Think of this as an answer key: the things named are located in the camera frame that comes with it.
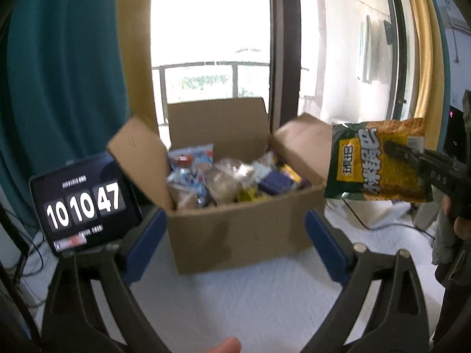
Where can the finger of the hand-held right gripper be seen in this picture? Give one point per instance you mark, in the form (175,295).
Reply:
(403,152)

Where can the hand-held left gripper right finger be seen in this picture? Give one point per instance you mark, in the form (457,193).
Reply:
(327,246)

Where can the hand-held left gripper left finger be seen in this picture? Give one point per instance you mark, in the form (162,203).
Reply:
(147,242)

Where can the green yellow snack packet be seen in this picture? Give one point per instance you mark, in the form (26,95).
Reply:
(364,165)

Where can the purple snack packet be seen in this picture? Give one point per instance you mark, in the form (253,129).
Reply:
(275,184)

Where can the blue white snack packet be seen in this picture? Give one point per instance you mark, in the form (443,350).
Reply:
(187,169)

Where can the brown cardboard box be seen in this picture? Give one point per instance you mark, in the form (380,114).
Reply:
(235,235)

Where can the clear packet of beige snack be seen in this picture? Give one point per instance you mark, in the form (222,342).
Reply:
(230,178)

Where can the person's right hand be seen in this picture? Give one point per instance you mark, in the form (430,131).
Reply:
(463,230)

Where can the person's left hand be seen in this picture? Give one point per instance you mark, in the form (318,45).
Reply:
(224,346)

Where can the grey cloth bag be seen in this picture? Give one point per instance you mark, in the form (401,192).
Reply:
(445,239)

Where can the black tablet clock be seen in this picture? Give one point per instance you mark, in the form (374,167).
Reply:
(84,206)

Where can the yellow curtain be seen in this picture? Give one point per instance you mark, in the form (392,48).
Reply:
(136,44)
(423,44)

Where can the dark window pillar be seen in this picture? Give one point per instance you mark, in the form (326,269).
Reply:
(285,44)

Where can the teal curtain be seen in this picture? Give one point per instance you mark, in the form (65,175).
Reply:
(62,81)

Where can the balcony railing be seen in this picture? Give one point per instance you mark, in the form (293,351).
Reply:
(220,67)

